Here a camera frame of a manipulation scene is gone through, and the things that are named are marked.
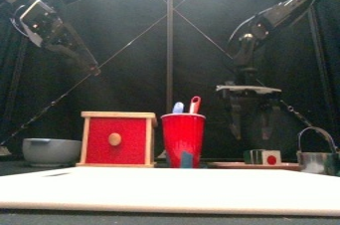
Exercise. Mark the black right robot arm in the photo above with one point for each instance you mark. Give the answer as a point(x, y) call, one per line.
point(273, 15)

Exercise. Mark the vertical metal frame pole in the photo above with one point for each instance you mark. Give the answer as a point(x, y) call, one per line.
point(169, 36)

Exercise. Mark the white cutting board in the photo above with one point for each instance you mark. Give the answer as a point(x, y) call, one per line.
point(169, 190)

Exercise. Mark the red wooden box with knob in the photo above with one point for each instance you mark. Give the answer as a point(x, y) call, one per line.
point(116, 139)

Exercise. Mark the grey bowl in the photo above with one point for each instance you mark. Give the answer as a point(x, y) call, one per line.
point(49, 151)

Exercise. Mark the red plastic cup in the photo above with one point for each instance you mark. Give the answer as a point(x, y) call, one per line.
point(182, 132)

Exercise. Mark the brown flat plate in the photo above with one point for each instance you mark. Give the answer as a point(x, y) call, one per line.
point(254, 166)

